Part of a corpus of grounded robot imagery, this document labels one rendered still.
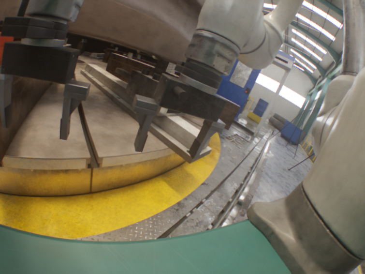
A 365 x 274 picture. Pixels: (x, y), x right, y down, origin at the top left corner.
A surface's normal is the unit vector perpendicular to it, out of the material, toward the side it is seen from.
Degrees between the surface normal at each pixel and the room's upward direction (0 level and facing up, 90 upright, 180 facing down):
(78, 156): 0
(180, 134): 72
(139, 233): 0
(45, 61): 90
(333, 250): 85
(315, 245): 85
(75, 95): 90
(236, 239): 0
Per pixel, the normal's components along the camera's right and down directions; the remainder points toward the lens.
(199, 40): -0.63, 0.06
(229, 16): -0.17, 0.44
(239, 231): 0.39, -0.84
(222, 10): -0.40, 0.32
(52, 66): 0.36, 0.52
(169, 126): -0.40, -0.15
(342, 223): -0.88, -0.20
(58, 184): 0.54, 0.54
